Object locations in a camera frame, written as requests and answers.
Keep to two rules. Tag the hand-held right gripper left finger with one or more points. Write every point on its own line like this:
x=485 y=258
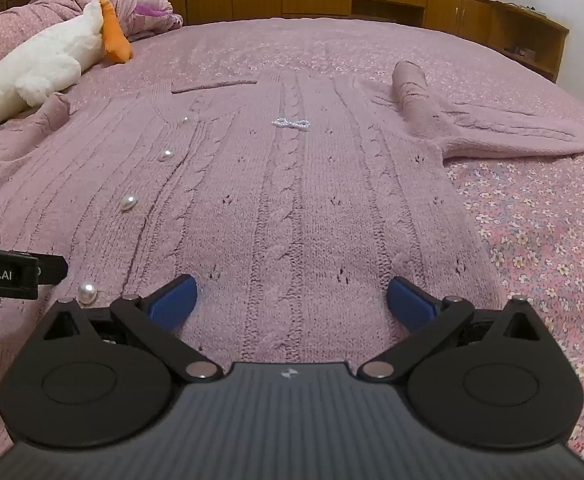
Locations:
x=174 y=302

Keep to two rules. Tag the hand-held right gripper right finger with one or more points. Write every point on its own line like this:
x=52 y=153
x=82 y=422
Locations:
x=409 y=302

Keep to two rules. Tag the small items on shelf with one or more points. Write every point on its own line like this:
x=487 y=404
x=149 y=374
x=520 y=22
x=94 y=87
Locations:
x=519 y=51

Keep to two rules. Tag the pink floral duvet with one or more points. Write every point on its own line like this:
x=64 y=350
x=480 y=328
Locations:
x=46 y=15

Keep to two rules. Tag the white plush goose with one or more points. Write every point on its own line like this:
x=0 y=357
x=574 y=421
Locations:
x=46 y=55

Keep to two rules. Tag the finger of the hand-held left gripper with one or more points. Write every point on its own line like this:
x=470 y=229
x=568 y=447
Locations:
x=51 y=269

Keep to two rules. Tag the pink floral bed sheet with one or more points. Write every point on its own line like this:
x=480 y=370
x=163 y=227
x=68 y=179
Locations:
x=547 y=240

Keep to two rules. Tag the purple patterned pillow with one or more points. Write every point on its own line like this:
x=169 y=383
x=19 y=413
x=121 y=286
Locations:
x=154 y=5

